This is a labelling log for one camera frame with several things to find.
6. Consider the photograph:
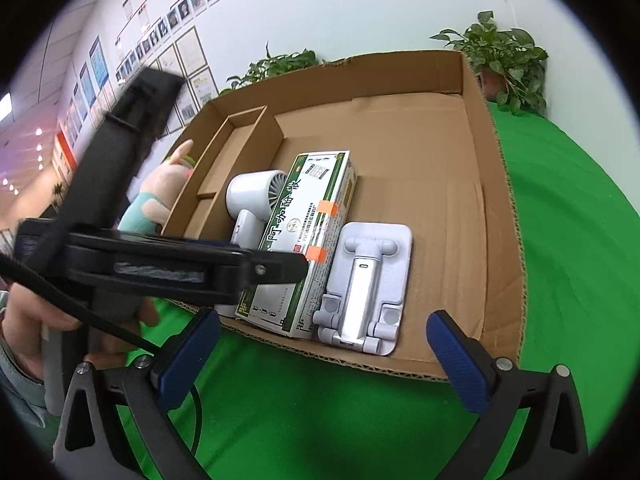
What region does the white handheld fan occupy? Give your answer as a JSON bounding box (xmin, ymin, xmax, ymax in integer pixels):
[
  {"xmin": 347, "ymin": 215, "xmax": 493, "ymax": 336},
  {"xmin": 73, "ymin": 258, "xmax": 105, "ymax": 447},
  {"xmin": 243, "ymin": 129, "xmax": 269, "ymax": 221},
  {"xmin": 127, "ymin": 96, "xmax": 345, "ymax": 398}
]
[{"xmin": 225, "ymin": 170, "xmax": 292, "ymax": 252}]

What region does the pink plush pig toy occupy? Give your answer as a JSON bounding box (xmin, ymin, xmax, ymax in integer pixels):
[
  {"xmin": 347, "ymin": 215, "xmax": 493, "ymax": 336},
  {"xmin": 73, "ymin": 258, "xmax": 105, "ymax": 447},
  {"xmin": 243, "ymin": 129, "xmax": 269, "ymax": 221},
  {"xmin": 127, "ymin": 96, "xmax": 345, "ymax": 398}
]
[{"xmin": 117, "ymin": 140, "xmax": 197, "ymax": 237}]

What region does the green and white medicine box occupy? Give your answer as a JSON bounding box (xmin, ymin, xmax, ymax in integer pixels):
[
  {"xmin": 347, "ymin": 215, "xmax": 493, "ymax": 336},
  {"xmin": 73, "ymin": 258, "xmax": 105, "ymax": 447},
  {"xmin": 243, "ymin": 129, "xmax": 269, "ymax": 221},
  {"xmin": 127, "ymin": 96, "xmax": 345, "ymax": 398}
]
[{"xmin": 235, "ymin": 150, "xmax": 360, "ymax": 340}]

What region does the person's left forearm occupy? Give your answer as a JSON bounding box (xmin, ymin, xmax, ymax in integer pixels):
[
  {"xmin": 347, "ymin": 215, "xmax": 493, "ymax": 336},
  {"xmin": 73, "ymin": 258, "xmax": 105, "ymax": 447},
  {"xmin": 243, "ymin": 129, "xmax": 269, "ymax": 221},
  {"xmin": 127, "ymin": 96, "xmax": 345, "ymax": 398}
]
[{"xmin": 0, "ymin": 330, "xmax": 62, "ymax": 461}]

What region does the cardboard box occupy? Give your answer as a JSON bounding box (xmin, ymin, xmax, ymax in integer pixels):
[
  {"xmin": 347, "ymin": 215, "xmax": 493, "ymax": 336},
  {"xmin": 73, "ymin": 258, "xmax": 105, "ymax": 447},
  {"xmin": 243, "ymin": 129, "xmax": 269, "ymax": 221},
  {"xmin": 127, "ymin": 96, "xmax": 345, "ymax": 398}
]
[{"xmin": 160, "ymin": 50, "xmax": 532, "ymax": 386}]

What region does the bushy potted green plant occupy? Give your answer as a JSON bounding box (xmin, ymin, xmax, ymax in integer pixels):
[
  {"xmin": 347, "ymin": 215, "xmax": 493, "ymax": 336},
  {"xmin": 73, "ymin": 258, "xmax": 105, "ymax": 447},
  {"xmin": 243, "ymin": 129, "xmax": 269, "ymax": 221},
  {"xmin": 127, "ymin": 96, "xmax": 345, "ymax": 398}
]
[{"xmin": 219, "ymin": 42, "xmax": 322, "ymax": 97}]

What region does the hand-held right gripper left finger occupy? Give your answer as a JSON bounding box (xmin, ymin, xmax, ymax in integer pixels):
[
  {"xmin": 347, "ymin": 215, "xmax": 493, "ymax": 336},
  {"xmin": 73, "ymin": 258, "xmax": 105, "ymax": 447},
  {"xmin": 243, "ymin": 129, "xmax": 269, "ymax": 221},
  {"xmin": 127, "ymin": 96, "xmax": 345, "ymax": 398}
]
[{"xmin": 52, "ymin": 306, "xmax": 223, "ymax": 480}]

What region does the blue wall poster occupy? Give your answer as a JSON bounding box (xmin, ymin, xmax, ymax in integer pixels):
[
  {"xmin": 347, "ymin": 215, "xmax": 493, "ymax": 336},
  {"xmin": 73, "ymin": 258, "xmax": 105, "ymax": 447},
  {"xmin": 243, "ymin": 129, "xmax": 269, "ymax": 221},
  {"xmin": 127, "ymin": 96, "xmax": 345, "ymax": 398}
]
[
  {"xmin": 78, "ymin": 61, "xmax": 98, "ymax": 109},
  {"xmin": 89, "ymin": 35, "xmax": 111, "ymax": 90}
]

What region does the row of portrait photos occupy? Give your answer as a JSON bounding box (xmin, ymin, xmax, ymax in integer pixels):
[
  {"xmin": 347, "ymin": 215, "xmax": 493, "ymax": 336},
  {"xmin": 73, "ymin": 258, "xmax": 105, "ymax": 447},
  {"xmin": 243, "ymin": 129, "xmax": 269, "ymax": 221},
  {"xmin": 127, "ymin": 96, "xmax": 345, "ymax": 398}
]
[{"xmin": 114, "ymin": 0, "xmax": 302, "ymax": 87}]

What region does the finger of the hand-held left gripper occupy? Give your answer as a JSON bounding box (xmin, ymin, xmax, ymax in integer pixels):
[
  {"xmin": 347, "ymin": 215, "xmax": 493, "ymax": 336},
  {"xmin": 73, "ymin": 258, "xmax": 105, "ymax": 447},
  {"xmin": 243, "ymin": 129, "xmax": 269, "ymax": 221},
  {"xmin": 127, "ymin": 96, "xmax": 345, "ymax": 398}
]
[{"xmin": 69, "ymin": 229, "xmax": 309, "ymax": 307}]

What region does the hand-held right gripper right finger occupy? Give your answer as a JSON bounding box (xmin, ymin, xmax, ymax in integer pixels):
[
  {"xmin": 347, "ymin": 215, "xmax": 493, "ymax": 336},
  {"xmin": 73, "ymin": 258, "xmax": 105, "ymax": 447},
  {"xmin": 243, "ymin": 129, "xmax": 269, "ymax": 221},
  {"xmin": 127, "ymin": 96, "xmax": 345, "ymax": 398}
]
[{"xmin": 425, "ymin": 309, "xmax": 591, "ymax": 480}]

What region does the white folding phone stand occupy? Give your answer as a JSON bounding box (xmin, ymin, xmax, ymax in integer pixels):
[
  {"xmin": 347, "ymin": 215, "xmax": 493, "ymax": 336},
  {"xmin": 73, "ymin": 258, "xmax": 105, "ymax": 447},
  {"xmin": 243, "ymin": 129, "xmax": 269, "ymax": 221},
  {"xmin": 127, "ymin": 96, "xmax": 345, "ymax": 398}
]
[{"xmin": 311, "ymin": 221, "xmax": 415, "ymax": 357}]

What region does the person's left hand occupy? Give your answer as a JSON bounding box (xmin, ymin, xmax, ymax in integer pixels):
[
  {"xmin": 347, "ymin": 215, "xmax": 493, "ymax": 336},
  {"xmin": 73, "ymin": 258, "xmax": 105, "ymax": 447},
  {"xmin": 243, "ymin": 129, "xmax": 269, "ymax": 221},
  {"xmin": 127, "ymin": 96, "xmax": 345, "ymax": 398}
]
[{"xmin": 0, "ymin": 279, "xmax": 161, "ymax": 382}]

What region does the wall of framed certificates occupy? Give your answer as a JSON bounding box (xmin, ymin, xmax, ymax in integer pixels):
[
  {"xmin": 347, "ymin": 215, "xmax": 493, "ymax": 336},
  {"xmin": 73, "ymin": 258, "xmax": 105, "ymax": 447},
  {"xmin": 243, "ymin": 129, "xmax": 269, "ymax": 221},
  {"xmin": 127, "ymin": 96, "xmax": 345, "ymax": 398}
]
[{"xmin": 159, "ymin": 25, "xmax": 222, "ymax": 137}]

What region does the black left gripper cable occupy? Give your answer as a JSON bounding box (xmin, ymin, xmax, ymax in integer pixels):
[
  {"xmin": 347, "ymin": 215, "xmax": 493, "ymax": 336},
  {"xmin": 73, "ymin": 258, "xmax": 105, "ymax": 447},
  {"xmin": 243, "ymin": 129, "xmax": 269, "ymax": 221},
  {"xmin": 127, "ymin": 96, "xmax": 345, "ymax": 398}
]
[{"xmin": 0, "ymin": 255, "xmax": 204, "ymax": 467}]

